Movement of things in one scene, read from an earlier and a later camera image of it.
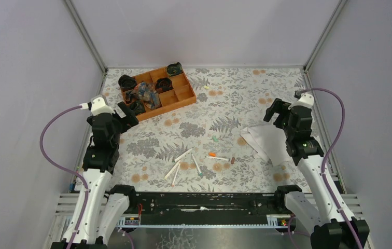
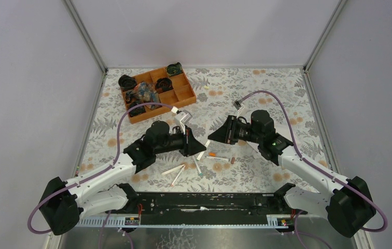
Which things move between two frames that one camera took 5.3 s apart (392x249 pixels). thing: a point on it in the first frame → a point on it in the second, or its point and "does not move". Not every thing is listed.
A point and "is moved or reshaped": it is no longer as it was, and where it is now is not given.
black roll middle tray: x=164 y=84 does not move
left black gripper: x=121 y=116 → x=187 y=144
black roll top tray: x=175 y=69 does not move
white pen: x=172 y=169 is moved or reshaped
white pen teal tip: x=200 y=173 does not move
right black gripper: x=281 y=112 → x=231 y=129
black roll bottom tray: x=138 y=107 does not move
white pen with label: x=218 y=158 does not move
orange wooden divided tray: x=158 y=92 does not move
